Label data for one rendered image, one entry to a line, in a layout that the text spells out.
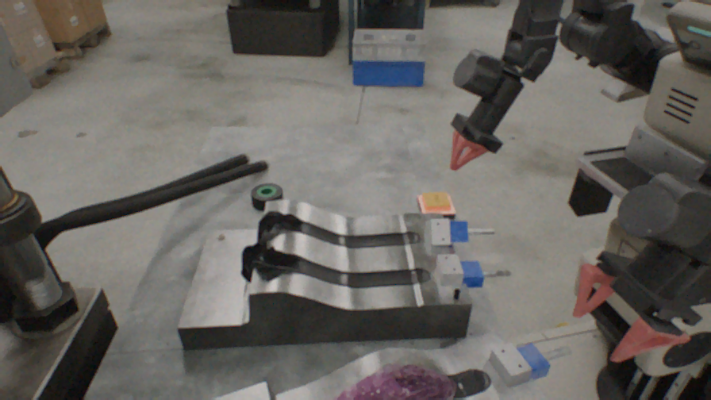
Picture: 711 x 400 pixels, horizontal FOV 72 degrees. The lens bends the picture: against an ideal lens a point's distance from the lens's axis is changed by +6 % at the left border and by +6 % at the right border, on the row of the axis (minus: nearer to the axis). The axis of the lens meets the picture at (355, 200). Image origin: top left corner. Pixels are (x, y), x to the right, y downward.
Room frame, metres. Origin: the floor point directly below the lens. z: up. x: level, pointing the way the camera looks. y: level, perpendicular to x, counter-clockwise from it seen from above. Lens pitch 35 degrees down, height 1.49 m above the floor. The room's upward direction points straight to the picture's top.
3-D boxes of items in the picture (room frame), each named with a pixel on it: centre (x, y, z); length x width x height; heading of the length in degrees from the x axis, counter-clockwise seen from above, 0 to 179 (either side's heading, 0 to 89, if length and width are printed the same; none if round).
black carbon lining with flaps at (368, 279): (0.66, 0.04, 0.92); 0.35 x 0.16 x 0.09; 93
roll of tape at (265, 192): (0.97, 0.22, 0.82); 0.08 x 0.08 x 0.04
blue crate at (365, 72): (3.99, -0.29, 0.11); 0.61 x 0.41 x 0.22; 85
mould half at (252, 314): (0.67, 0.06, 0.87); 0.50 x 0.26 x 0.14; 93
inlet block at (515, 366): (0.46, -0.28, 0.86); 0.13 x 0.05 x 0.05; 110
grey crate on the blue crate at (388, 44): (3.99, -0.29, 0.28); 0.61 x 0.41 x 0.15; 85
